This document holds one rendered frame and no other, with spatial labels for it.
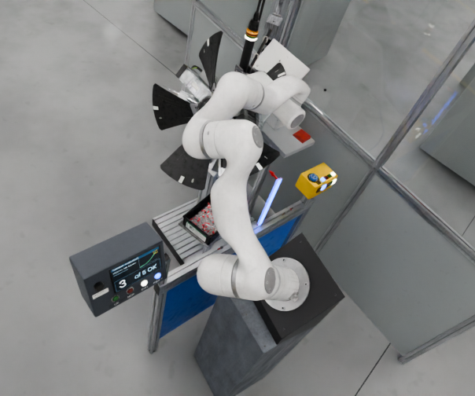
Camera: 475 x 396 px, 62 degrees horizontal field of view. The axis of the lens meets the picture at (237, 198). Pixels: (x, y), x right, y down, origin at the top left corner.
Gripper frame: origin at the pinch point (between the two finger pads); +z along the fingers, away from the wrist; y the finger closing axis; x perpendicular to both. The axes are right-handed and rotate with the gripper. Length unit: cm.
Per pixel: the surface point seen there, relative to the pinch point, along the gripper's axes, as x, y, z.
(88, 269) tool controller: -22, -81, -36
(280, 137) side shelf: -62, 49, 4
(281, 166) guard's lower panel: -101, 70, 9
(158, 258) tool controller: -28, -60, -41
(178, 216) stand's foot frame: -140, 5, 28
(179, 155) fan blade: -45.3, -19.5, 6.1
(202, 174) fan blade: -50, -13, -4
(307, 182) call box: -41, 21, -36
